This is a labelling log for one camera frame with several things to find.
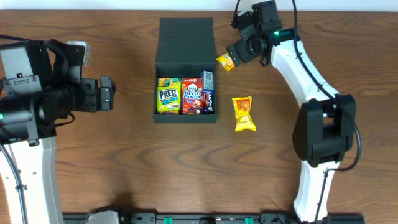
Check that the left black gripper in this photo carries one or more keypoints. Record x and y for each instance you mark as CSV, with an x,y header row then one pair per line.
x,y
105,93

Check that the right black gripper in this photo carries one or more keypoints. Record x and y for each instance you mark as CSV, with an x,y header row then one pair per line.
x,y
236,53

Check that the small yellow snack packet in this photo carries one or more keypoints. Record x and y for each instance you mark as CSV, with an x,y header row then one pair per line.
x,y
226,61

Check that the small blue candy box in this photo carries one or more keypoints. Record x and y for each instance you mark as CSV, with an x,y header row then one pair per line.
x,y
208,81

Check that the dark green box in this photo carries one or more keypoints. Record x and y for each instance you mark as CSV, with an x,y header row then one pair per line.
x,y
186,47

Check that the blue Dairy Milk bar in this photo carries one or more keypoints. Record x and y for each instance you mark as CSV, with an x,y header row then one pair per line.
x,y
208,103

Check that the large yellow snack packet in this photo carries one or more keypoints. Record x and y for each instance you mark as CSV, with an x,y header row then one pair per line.
x,y
242,108

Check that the red Hello Panda box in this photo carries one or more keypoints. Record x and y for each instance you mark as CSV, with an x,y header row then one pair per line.
x,y
192,96

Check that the green Pretz box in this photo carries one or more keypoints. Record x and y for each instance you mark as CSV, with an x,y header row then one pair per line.
x,y
168,95

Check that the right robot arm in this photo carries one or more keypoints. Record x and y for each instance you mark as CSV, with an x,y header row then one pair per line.
x,y
325,138

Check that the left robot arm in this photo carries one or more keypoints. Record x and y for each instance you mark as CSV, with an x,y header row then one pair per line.
x,y
43,88

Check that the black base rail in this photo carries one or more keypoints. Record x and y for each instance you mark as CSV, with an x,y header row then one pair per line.
x,y
205,218

